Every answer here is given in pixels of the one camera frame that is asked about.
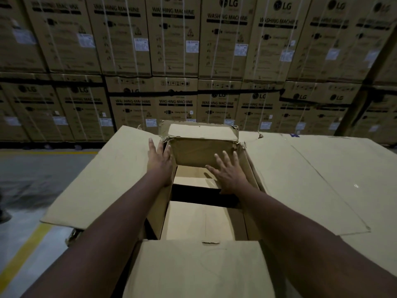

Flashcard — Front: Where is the person's right forearm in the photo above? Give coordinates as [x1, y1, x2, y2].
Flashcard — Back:
[230, 186, 397, 298]

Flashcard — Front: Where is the stacked wall of appliance cartons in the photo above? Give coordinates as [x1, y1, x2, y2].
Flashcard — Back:
[0, 0, 397, 145]

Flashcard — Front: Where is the large flat cardboard carton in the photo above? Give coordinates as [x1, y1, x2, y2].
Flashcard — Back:
[281, 133, 397, 276]

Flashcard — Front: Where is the slanted brown post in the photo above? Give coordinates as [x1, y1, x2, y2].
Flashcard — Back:
[334, 26, 397, 137]

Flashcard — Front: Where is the person's right hand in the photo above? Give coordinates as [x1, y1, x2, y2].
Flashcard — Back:
[205, 150, 250, 196]

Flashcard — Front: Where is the person's left forearm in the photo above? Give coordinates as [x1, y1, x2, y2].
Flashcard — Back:
[20, 171, 174, 298]

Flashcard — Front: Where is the person's left hand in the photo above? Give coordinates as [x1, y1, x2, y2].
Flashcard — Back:
[147, 138, 174, 187]

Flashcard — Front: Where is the brown cardboard box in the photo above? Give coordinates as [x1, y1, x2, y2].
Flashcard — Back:
[40, 120, 371, 298]

